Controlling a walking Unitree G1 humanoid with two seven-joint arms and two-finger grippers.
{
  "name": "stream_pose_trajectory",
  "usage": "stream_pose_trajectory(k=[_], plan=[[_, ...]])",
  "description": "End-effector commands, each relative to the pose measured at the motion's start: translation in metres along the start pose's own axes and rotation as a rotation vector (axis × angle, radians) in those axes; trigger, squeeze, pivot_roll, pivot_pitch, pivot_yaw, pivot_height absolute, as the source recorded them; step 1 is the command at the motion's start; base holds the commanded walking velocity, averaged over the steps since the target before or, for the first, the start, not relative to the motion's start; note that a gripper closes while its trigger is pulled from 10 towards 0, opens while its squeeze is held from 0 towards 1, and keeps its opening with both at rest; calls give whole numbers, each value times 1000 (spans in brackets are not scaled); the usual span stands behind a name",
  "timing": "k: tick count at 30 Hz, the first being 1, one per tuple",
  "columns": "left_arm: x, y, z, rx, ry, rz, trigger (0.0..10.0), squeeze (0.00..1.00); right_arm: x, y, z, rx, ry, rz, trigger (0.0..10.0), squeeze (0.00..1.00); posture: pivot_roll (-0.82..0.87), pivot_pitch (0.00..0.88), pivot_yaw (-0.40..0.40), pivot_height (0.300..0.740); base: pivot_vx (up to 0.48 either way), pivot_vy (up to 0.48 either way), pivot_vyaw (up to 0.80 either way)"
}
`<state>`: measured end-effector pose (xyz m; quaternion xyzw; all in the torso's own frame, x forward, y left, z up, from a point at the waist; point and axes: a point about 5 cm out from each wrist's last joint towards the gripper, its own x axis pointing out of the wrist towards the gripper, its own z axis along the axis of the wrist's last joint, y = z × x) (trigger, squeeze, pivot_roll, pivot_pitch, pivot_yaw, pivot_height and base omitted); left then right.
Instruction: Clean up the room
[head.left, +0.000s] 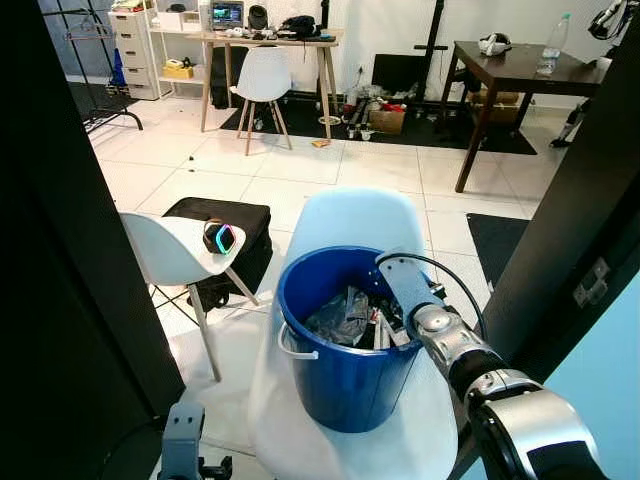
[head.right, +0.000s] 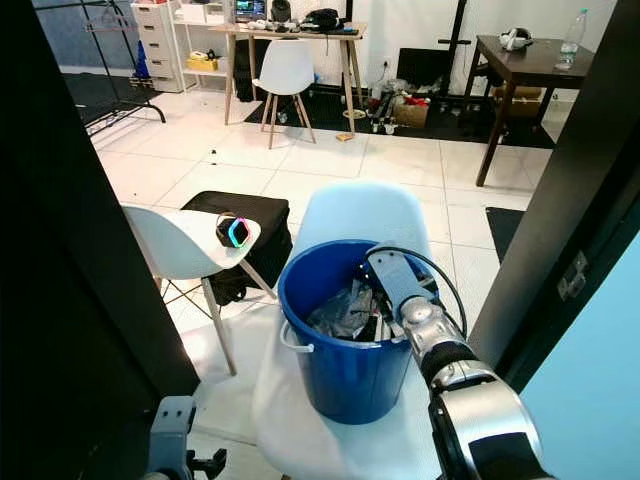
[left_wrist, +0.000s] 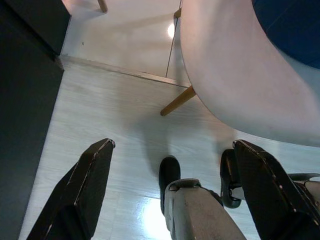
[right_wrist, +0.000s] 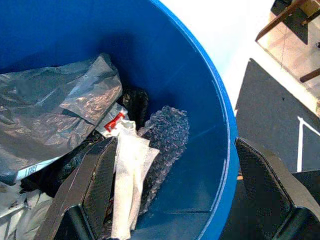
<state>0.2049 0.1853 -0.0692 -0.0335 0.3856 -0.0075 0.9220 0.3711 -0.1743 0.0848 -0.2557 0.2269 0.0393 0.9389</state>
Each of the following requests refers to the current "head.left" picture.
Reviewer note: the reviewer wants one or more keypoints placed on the black clothes rack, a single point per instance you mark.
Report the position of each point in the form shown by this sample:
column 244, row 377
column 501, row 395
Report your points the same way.
column 95, row 100

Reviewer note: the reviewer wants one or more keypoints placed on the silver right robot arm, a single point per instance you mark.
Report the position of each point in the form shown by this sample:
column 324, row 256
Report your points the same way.
column 500, row 400

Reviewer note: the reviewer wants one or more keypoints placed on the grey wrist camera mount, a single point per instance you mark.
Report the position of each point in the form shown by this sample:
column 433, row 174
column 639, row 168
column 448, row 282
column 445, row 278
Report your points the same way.
column 182, row 440
column 405, row 280

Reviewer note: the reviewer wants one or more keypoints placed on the wide cardboard box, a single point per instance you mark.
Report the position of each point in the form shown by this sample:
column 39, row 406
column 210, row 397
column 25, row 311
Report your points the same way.
column 500, row 105

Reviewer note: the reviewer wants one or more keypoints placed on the large black floor rug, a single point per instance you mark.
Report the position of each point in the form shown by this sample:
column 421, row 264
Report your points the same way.
column 430, row 135

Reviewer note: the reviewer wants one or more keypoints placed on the light wooden desk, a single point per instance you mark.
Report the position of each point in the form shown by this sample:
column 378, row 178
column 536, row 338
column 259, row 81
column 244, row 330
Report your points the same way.
column 300, row 42

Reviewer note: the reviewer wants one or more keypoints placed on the black flat panel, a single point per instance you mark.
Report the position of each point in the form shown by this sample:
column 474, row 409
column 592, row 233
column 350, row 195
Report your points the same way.
column 400, row 72

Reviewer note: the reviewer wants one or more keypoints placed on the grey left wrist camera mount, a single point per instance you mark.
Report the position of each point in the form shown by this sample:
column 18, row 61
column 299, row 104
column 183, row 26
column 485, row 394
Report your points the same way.
column 182, row 440

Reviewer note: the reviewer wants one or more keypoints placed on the black tripod stand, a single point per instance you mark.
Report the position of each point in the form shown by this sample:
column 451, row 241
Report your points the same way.
column 432, row 40

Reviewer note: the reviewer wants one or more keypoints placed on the clear plastic water bottle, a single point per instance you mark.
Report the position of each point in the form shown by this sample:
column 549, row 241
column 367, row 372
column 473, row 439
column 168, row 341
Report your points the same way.
column 552, row 50

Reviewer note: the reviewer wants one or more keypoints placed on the crumpled grey plastic bag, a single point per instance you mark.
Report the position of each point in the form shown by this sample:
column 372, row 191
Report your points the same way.
column 340, row 315

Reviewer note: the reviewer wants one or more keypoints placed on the black bag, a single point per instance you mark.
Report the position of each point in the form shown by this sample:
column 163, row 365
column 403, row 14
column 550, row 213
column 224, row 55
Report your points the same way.
column 298, row 26

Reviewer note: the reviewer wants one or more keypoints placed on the yellow box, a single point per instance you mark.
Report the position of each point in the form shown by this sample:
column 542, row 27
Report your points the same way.
column 179, row 70

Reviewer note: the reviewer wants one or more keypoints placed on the white VR headset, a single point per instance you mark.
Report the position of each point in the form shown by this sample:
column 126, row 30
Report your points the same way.
column 494, row 44

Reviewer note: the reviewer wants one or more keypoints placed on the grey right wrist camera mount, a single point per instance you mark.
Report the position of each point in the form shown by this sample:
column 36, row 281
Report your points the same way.
column 405, row 280

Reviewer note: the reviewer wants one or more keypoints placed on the blue plastic bucket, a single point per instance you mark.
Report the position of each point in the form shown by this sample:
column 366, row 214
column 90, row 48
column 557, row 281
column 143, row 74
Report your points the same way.
column 340, row 385

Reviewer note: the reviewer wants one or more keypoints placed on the small cardboard box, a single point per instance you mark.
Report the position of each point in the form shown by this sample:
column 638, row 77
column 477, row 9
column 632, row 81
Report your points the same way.
column 387, row 120

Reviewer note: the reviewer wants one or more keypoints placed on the black door frame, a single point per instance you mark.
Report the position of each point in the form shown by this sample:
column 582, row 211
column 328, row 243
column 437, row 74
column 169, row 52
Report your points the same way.
column 60, row 250

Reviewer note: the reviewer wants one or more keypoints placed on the black and white device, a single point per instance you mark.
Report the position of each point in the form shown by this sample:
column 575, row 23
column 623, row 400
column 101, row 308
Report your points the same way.
column 608, row 18

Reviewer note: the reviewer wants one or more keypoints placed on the blue cone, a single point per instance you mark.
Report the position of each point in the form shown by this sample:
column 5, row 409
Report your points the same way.
column 118, row 70

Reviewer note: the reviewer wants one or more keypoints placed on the white drawer cabinet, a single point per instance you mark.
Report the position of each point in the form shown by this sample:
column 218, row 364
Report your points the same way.
column 132, row 50

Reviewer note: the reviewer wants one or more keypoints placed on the black door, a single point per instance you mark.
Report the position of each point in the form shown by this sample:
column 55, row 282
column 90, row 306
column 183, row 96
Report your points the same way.
column 570, row 200

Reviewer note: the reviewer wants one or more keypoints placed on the small black floor mat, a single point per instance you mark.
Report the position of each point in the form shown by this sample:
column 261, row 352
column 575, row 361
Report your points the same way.
column 495, row 245

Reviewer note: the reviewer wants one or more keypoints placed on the open laptop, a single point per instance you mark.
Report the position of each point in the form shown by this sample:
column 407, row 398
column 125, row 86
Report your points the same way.
column 226, row 15

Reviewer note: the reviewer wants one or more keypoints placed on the grey metal door plate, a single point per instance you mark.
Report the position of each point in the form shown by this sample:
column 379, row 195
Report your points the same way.
column 592, row 283

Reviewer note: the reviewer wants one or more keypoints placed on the white plastic shell chair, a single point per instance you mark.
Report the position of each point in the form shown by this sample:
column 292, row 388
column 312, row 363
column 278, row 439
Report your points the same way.
column 350, row 215
column 165, row 250

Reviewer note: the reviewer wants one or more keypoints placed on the white chair with wooden legs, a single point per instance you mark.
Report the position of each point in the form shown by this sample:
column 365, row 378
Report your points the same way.
column 263, row 72

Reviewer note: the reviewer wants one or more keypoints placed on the dark wooden table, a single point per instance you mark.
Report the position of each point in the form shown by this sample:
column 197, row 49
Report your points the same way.
column 520, row 72

